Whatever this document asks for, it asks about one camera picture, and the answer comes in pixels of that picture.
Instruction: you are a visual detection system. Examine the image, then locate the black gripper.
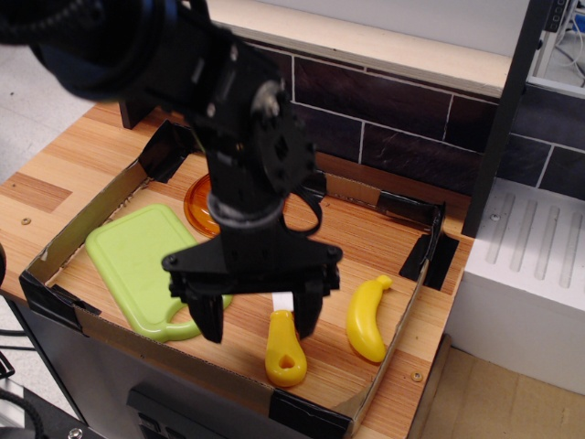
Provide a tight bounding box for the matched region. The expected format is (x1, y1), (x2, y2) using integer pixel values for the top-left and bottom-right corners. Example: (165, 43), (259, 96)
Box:
(162, 220), (343, 343)

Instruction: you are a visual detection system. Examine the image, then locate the yellow white toy knife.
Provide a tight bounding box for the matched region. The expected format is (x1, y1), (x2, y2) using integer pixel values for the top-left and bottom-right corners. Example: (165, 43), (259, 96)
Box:
(264, 292), (307, 388)

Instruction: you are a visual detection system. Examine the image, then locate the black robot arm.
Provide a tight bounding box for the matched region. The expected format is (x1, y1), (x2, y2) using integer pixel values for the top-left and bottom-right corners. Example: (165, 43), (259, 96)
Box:
(1, 1), (342, 342)

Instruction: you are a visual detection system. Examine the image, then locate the green plastic cutting board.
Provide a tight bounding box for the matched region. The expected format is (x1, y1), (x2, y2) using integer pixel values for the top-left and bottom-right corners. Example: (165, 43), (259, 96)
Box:
(85, 203), (234, 343)

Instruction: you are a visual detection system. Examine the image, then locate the cardboard fence with black tape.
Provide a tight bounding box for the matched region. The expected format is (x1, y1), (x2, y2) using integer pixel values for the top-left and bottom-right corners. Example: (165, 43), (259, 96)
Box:
(17, 108), (472, 438)

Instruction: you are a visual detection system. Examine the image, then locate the yellow toy banana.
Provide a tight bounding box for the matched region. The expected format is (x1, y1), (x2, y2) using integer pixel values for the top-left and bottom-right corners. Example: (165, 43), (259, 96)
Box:
(346, 275), (393, 363)

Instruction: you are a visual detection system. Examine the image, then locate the orange transparent pot lid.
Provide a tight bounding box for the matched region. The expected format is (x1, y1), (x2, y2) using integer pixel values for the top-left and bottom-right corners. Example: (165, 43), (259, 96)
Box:
(183, 173), (287, 239)

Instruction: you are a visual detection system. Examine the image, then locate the white toy sink drainboard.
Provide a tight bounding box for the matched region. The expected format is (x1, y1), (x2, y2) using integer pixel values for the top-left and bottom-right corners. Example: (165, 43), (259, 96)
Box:
(446, 179), (584, 394)

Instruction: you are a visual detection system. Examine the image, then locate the light wooden shelf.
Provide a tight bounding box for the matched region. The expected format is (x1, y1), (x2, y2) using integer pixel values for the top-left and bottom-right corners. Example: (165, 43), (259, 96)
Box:
(207, 1), (511, 98)

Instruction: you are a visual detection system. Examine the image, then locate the dark left support post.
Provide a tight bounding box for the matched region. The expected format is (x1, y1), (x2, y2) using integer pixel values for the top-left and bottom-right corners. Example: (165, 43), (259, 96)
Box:
(119, 100), (157, 130)

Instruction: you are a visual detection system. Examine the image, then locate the dark vertical post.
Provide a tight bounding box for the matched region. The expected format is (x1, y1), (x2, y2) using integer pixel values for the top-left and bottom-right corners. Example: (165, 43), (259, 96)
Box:
(462, 0), (552, 238)

